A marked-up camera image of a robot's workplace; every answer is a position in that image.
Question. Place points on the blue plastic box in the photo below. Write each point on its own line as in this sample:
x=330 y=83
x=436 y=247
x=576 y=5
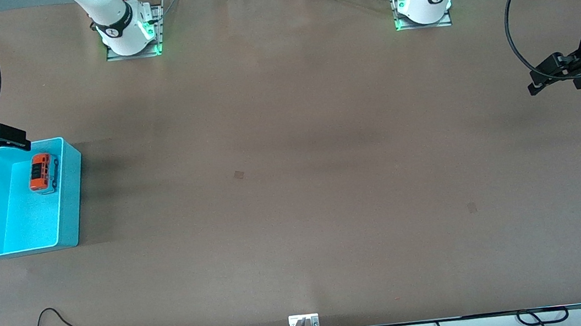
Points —
x=21 y=224

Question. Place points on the orange toy bus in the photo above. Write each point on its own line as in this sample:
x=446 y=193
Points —
x=41 y=171

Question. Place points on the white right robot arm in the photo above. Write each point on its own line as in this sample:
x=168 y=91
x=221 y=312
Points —
x=123 y=17

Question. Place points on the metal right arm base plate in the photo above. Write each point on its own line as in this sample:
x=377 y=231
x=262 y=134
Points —
x=155 y=35

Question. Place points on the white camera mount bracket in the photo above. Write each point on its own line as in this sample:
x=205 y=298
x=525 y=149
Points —
x=303 y=321

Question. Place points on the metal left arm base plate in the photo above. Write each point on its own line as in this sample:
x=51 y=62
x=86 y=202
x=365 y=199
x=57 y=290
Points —
x=401 y=25

